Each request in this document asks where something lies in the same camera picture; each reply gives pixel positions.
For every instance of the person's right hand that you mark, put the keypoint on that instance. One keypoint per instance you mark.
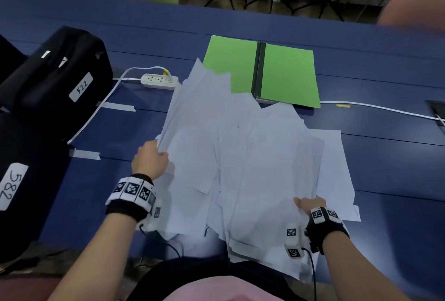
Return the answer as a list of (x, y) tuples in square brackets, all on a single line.
[(313, 204)]

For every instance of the person's left hand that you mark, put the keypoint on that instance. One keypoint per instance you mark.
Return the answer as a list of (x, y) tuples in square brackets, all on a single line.
[(147, 163)]

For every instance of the person's right thumb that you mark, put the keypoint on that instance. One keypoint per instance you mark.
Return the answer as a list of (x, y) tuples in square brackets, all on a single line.
[(301, 203)]

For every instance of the person's left thumb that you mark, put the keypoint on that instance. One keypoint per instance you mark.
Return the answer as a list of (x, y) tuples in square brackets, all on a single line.
[(163, 161)]

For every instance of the pile of white paper sheets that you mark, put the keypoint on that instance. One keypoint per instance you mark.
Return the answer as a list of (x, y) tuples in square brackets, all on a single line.
[(243, 158)]

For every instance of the person's right forearm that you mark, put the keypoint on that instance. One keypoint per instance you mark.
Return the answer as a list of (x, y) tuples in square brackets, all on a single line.
[(358, 269)]

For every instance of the person's left forearm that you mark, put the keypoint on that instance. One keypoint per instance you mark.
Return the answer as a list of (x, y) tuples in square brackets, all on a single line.
[(94, 259)]

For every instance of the right wristband with marker tags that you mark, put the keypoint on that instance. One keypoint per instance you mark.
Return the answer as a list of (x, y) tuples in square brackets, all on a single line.
[(326, 227)]

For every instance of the wristband with marker tags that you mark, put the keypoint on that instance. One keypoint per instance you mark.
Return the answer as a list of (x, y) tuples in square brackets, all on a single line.
[(326, 227), (128, 196)]

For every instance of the left wristband with marker tags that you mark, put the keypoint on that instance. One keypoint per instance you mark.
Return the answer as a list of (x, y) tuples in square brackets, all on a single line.
[(128, 196)]

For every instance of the grey tape strip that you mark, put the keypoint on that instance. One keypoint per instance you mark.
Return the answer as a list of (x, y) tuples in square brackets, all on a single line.
[(85, 154), (118, 106)]

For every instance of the white power strip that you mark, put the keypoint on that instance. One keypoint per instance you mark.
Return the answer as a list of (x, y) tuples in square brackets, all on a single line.
[(156, 81)]

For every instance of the pink shirt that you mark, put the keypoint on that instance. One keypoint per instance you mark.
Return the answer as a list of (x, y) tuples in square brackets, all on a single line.
[(226, 290)]

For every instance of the black case with white label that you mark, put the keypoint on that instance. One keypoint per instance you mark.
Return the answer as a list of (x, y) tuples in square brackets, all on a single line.
[(34, 179), (52, 78)]

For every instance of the open green folder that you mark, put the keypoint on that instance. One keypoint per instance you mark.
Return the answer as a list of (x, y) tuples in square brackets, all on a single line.
[(285, 71)]

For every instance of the pink chair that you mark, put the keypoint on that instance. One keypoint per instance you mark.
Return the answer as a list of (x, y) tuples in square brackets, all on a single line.
[(413, 10)]

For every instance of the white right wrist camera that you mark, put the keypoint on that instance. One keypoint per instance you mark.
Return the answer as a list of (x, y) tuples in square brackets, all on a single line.
[(292, 241)]

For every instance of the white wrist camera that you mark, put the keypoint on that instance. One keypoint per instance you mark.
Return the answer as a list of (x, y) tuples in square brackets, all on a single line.
[(292, 241), (153, 215)]

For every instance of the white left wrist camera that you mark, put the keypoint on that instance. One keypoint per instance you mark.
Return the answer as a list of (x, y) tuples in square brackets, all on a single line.
[(153, 215)]

